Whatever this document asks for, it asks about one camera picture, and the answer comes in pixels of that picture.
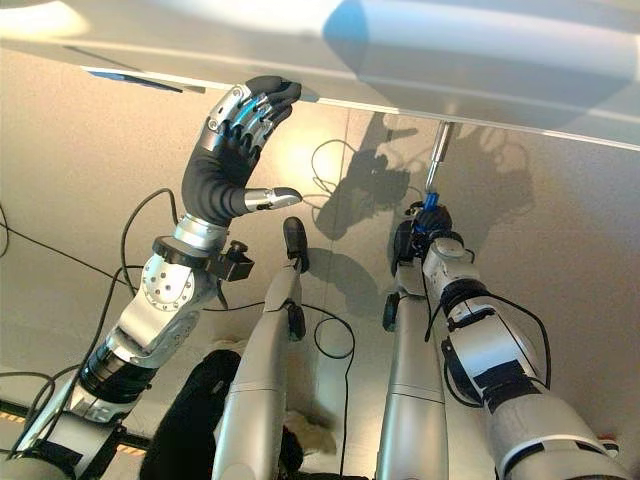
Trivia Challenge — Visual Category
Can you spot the white fluffy cloth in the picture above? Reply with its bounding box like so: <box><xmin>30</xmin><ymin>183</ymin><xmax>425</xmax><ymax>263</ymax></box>
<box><xmin>287</xmin><ymin>408</ymin><xmax>337</xmax><ymax>457</ymax></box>

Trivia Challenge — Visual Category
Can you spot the robot right leg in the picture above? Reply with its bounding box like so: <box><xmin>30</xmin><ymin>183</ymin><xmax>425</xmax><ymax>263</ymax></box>
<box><xmin>374</xmin><ymin>219</ymin><xmax>447</xmax><ymax>480</ymax></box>

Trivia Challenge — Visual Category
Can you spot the silver crank with blue handle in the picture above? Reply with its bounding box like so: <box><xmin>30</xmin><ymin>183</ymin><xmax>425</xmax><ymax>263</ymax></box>
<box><xmin>422</xmin><ymin>121</ymin><xmax>455</xmax><ymax>235</ymax></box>

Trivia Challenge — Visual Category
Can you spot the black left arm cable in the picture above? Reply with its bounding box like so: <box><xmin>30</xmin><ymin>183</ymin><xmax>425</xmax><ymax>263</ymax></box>
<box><xmin>9</xmin><ymin>187</ymin><xmax>180</xmax><ymax>459</ymax></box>

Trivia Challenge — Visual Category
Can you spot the black cable loop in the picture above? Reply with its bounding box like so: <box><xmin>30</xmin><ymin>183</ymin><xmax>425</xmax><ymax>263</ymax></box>
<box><xmin>287</xmin><ymin>302</ymin><xmax>357</xmax><ymax>480</ymax></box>

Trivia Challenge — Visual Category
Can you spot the long black floor cable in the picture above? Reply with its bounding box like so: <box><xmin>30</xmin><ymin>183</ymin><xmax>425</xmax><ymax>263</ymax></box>
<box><xmin>0</xmin><ymin>202</ymin><xmax>132</xmax><ymax>287</ymax></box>

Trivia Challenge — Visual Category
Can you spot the robot leg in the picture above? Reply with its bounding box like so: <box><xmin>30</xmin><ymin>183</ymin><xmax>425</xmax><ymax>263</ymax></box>
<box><xmin>374</xmin><ymin>219</ymin><xmax>447</xmax><ymax>480</ymax></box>
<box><xmin>211</xmin><ymin>216</ymin><xmax>311</xmax><ymax>480</ymax></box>

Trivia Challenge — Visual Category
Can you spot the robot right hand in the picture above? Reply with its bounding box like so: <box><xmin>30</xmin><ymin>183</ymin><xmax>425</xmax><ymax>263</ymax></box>
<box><xmin>409</xmin><ymin>201</ymin><xmax>455</xmax><ymax>251</ymax></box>

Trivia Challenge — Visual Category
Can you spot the white hospital bed frame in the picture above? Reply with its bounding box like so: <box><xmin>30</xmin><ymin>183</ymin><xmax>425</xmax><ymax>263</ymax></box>
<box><xmin>0</xmin><ymin>0</ymin><xmax>640</xmax><ymax>152</ymax></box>

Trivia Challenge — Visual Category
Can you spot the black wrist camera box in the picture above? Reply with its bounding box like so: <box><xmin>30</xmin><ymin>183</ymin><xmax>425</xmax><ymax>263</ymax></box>
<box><xmin>205</xmin><ymin>239</ymin><xmax>256</xmax><ymax>282</ymax></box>

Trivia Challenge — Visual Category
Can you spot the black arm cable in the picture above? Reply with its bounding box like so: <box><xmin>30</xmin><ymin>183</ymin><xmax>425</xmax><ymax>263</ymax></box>
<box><xmin>9</xmin><ymin>187</ymin><xmax>180</xmax><ymax>459</ymax></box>
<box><xmin>424</xmin><ymin>272</ymin><xmax>552</xmax><ymax>409</ymax></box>

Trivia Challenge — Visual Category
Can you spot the thin looped floor cable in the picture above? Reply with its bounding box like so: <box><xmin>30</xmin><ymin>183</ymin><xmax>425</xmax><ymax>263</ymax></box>
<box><xmin>310</xmin><ymin>138</ymin><xmax>426</xmax><ymax>211</ymax></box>

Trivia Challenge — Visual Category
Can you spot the robot left leg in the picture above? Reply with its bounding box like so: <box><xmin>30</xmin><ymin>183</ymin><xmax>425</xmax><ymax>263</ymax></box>
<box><xmin>211</xmin><ymin>216</ymin><xmax>311</xmax><ymax>480</ymax></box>

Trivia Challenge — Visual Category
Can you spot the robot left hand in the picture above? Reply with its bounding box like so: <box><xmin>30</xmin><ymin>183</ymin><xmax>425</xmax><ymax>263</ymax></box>
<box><xmin>172</xmin><ymin>74</ymin><xmax>304</xmax><ymax>251</ymax></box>

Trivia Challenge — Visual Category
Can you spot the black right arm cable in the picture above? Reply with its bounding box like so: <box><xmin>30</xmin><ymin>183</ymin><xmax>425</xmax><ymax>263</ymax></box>
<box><xmin>424</xmin><ymin>272</ymin><xmax>552</xmax><ymax>409</ymax></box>

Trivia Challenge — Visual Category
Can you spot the yellow black floor tape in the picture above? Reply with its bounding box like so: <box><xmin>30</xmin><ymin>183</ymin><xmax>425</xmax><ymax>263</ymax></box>
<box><xmin>0</xmin><ymin>410</ymin><xmax>151</xmax><ymax>457</ymax></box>

